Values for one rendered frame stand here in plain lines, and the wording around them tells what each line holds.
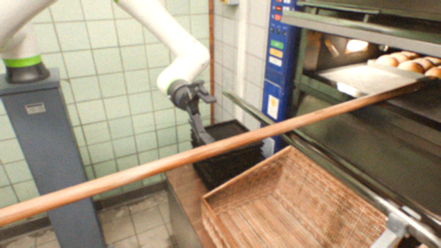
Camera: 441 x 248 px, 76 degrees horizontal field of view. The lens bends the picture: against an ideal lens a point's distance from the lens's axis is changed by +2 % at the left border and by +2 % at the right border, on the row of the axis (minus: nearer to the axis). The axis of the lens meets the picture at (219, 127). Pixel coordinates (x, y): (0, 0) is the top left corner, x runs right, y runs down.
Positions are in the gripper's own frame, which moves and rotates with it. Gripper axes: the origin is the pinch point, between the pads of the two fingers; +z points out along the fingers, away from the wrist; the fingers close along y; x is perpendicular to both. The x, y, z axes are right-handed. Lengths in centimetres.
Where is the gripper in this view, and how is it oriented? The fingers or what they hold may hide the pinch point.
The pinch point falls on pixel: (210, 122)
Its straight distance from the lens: 78.4
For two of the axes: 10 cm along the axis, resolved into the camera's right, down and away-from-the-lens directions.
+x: -9.0, 2.1, -3.9
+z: 4.4, 4.3, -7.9
